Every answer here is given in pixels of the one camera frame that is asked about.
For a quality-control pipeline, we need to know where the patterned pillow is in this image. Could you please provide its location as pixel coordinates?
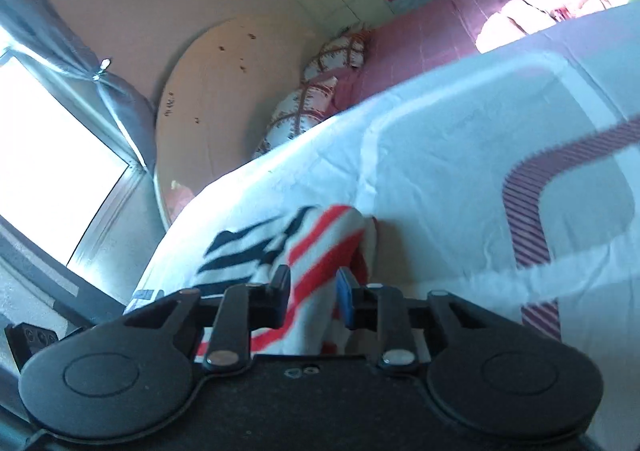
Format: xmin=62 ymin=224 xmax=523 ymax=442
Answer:
xmin=302 ymin=32 xmax=369 ymax=82
xmin=253 ymin=77 xmax=338 ymax=158

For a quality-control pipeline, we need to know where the striped knit sweater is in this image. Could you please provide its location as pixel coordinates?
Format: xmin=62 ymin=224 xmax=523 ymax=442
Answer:
xmin=190 ymin=205 xmax=378 ymax=355

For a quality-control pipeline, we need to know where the light blue patterned quilt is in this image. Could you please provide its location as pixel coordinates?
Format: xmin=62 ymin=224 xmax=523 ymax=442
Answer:
xmin=129 ymin=2 xmax=639 ymax=450

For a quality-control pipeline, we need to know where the beige rounded headboard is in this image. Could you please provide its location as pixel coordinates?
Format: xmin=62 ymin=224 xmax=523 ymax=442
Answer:
xmin=154 ymin=15 xmax=324 ymax=226

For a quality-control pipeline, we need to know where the pink checked bedsheet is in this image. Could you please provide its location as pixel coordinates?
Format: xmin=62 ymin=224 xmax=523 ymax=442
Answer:
xmin=331 ymin=0 xmax=510 ymax=113

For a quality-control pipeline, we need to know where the bright window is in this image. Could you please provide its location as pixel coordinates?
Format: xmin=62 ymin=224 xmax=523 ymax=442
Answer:
xmin=1 ymin=33 xmax=127 ymax=265

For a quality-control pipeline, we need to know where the blue grey curtain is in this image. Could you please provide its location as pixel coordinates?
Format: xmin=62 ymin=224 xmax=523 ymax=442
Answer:
xmin=1 ymin=0 xmax=156 ymax=171

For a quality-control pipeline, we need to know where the far patterned pillow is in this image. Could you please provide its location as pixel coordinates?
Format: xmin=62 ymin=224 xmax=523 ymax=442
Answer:
xmin=302 ymin=32 xmax=369 ymax=82

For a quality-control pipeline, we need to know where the near patterned pillow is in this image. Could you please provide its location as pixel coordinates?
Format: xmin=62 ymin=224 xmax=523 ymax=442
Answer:
xmin=253 ymin=77 xmax=338 ymax=158

